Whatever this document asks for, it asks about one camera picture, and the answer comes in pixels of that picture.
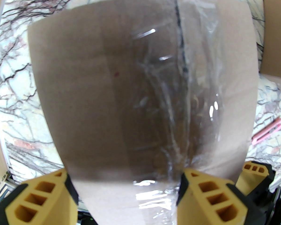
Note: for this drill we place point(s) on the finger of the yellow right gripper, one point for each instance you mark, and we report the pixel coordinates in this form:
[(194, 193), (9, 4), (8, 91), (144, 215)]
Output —
[(245, 179)]

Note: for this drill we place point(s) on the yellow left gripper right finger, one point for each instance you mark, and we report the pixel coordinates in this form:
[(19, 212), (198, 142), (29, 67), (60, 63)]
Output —
[(192, 210)]

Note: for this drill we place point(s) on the brown cardboard box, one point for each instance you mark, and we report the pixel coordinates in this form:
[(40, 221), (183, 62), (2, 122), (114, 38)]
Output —
[(276, 43), (96, 90)]

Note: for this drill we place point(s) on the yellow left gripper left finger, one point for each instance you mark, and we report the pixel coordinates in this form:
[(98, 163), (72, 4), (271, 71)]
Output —
[(61, 210)]

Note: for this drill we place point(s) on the pink utility knife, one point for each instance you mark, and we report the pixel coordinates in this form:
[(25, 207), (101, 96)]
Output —
[(267, 131)]

